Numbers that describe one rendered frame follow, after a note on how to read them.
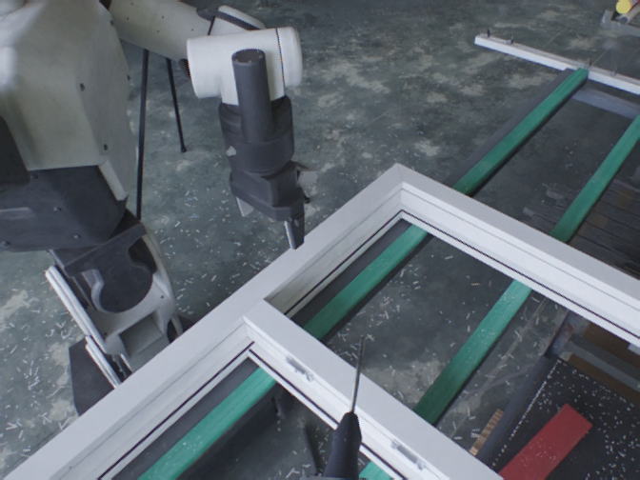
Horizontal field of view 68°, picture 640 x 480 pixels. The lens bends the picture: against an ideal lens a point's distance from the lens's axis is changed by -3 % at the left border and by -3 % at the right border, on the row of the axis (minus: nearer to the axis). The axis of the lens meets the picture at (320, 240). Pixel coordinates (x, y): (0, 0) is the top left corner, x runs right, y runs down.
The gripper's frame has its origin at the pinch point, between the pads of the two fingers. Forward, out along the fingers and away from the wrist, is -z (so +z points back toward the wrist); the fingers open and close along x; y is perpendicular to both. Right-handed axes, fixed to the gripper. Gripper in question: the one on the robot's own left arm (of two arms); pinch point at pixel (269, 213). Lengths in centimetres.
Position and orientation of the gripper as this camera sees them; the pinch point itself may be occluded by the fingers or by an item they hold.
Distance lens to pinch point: 70.9
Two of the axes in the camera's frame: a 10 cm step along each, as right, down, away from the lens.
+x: 7.5, 4.6, -4.8
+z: -0.3, -7.0, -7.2
